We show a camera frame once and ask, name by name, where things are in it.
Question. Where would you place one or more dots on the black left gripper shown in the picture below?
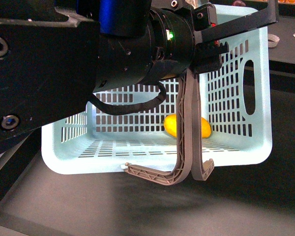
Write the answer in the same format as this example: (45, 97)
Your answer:
(147, 41)

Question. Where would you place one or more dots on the light blue plastic basket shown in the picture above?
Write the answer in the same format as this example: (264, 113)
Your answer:
(137, 124)

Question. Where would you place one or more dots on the grey basket handle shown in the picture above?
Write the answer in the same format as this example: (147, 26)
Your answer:
(189, 139)

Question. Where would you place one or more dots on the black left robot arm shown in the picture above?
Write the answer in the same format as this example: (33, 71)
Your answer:
(54, 54)

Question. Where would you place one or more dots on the clear tape roll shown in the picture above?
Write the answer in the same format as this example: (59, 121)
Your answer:
(273, 40)

